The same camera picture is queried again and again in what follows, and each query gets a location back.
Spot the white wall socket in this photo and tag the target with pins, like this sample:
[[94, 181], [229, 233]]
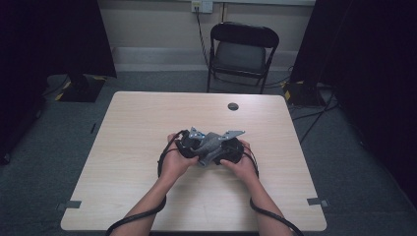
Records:
[[206, 6]]

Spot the black folding chair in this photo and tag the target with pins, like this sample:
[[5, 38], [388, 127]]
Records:
[[244, 34]]

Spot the black curtain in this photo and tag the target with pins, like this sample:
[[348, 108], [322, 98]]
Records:
[[377, 65], [49, 32]]

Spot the grey tape strip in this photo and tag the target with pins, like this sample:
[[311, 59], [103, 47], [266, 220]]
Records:
[[72, 204], [314, 201]]

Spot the black stand base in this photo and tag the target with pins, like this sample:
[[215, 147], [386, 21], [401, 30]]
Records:
[[303, 95], [82, 91]]

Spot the dark round table grommet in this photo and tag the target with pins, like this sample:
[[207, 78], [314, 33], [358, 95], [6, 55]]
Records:
[[233, 106]]

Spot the person's right hand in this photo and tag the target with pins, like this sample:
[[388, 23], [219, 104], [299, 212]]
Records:
[[244, 168]]

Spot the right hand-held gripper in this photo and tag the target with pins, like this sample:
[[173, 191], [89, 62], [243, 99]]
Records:
[[234, 149]]

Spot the grey sock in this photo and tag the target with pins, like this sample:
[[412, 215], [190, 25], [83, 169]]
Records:
[[211, 144]]

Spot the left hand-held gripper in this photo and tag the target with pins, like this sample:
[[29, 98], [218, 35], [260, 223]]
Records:
[[187, 144]]

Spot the person's left hand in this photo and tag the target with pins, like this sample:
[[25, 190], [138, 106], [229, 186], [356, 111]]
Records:
[[173, 164]]

